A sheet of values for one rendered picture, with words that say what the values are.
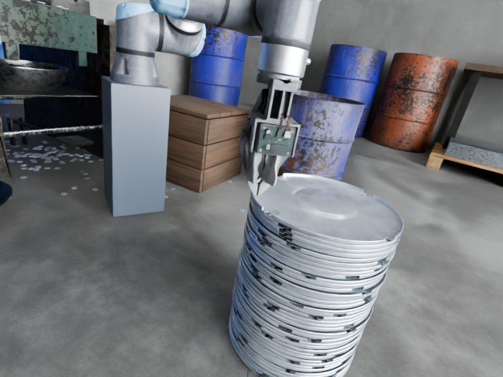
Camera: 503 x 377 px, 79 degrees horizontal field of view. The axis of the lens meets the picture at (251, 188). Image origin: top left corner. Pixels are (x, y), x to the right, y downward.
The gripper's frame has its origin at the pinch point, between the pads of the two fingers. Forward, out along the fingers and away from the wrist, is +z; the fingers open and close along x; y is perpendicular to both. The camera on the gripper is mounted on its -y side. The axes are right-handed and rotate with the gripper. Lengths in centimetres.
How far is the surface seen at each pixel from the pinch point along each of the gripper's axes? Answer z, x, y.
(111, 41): -20, -56, -101
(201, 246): 35.5, -8.5, -32.1
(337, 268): 6.1, 12.1, 15.1
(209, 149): 16, -9, -77
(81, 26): -24, -66, -97
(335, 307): 14.1, 13.9, 15.0
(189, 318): 35.5, -10.0, -2.2
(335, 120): -5, 40, -68
